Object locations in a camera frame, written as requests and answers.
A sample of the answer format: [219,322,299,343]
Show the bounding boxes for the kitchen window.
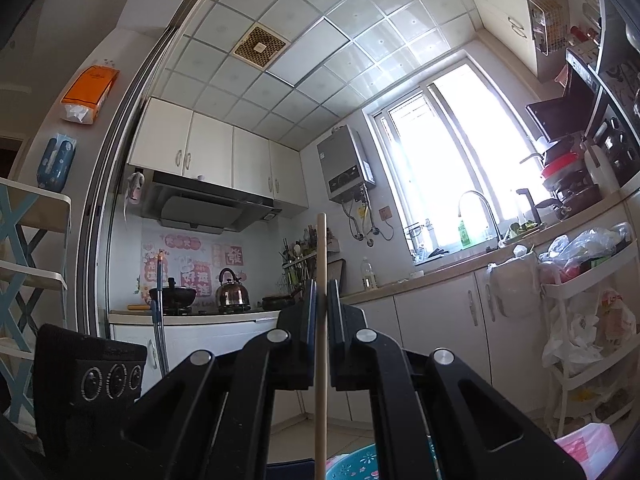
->
[367,57,551,266]

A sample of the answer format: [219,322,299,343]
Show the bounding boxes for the red white checked tablecloth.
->
[552,422,621,480]

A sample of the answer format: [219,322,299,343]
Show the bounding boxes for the cream lower kitchen cabinets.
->
[107,200,640,426]

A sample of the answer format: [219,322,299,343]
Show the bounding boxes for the chrome faucet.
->
[457,190,503,248]

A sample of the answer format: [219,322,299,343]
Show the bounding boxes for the ceiling vent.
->
[232,24,287,66]

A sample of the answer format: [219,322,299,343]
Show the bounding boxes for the wall utensil rack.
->
[280,227,346,291]

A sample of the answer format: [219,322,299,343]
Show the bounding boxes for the white plastic bag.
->
[542,310,606,376]

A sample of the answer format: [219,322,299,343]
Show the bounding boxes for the cream upper kitchen cabinets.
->
[127,97,311,211]

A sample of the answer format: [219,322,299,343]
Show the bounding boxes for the white hanging bag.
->
[487,250,543,318]

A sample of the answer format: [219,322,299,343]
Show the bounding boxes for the pink wall stickers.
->
[140,232,241,306]

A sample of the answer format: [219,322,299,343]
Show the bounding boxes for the black frying pan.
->
[261,287,306,311]

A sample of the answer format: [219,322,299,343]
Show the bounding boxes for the teal perforated plastic basket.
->
[325,442,441,480]

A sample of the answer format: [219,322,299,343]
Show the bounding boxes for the clear plastic bag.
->
[547,225,633,271]

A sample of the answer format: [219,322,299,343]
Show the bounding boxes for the blue tissue pack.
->
[36,132,77,193]

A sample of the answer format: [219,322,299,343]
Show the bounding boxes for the steel kettle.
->
[216,268,251,311]

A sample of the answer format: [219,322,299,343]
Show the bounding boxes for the black appliance shelf unit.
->
[525,0,640,191]

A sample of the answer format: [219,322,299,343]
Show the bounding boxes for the cream corner wall cabinet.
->
[452,0,541,78]

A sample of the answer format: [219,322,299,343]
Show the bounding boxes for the black wok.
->
[148,277,198,316]

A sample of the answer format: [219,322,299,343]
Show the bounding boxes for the orange tissue pack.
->
[61,65,121,126]

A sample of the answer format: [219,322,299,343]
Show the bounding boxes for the long bamboo chopstick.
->
[314,212,330,480]

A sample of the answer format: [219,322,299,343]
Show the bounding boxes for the cream kitchen cabinets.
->
[107,200,640,426]
[127,97,311,211]

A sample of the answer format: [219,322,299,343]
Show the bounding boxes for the white trolley rack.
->
[537,240,640,441]

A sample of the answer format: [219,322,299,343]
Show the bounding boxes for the red printed plastic bag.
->
[597,287,638,346]

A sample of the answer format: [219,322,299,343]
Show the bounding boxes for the grey water heater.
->
[316,125,377,204]

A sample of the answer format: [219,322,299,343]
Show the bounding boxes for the grey sliding door frame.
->
[75,0,241,341]

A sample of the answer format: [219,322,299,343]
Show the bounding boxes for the wire hanging basket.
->
[527,0,566,56]

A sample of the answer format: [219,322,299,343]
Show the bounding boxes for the grey range hood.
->
[127,167,281,236]

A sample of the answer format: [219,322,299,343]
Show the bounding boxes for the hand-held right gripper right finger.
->
[326,280,587,480]

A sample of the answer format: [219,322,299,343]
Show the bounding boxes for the stack of pans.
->
[517,137,603,221]

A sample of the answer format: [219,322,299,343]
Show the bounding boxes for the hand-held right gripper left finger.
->
[60,280,318,480]

